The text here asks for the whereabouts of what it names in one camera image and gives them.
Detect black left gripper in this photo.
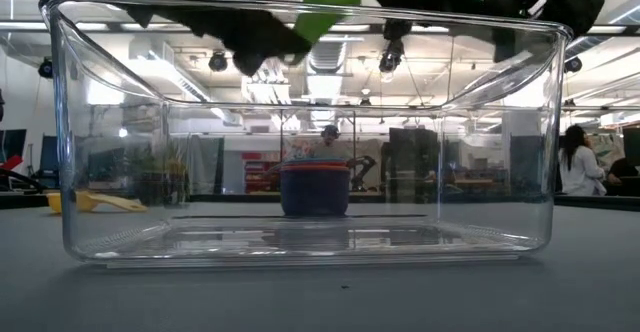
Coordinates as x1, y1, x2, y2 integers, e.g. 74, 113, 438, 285
82, 0, 314, 77

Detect yellow measuring cup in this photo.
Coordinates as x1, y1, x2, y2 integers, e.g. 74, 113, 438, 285
45, 189, 149, 215

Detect clear plastic basket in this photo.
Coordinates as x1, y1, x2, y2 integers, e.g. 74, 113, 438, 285
38, 0, 574, 270

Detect person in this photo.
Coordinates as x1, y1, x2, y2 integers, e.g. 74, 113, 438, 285
558, 123, 608, 197
308, 123, 352, 161
606, 156, 640, 198

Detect red storage bins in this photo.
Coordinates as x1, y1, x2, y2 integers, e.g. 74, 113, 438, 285
241, 151, 282, 194

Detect black panel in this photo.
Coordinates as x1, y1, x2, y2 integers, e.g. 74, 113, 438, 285
388, 127, 442, 205

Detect small potted plant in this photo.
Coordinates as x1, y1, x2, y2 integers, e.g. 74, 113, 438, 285
130, 139, 192, 208

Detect dark monitor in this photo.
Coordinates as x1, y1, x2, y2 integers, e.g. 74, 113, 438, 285
0, 128, 28, 166

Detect black curved cable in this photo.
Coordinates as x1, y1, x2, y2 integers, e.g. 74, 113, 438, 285
0, 167, 50, 194

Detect black table frame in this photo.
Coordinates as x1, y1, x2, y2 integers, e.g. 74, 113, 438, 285
0, 190, 640, 213

